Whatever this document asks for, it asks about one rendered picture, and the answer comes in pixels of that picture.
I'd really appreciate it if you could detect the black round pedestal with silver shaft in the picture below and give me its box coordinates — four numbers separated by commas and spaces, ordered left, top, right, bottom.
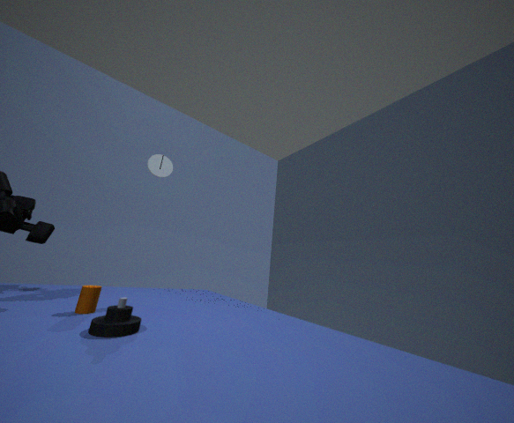
88, 298, 141, 338

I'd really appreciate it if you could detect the orange tapered knob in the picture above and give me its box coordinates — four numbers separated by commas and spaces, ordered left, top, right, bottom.
75, 286, 102, 314

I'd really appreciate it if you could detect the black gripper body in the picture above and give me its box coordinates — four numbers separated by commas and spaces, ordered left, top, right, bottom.
0, 209, 55, 244

